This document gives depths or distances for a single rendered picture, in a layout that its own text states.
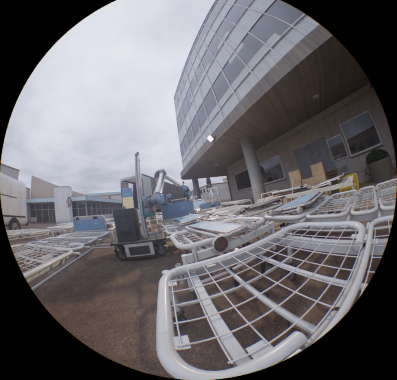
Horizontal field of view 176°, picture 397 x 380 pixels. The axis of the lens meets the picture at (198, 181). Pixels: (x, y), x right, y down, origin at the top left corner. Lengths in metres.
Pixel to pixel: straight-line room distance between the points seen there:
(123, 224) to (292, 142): 7.21
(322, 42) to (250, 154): 5.20
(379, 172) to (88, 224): 7.12
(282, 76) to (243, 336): 4.32
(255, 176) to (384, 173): 5.34
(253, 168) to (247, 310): 5.42
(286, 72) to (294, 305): 4.11
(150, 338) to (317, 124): 7.23
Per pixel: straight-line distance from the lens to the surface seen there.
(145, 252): 2.11
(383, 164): 5.16
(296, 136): 7.06
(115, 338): 1.06
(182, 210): 2.87
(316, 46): 4.02
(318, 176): 4.15
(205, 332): 0.93
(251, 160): 5.92
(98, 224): 2.49
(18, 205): 8.04
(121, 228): 2.17
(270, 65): 4.92
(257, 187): 5.76
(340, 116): 6.68
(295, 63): 3.94
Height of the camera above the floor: 0.78
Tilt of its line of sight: 9 degrees up
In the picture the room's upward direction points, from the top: 10 degrees counter-clockwise
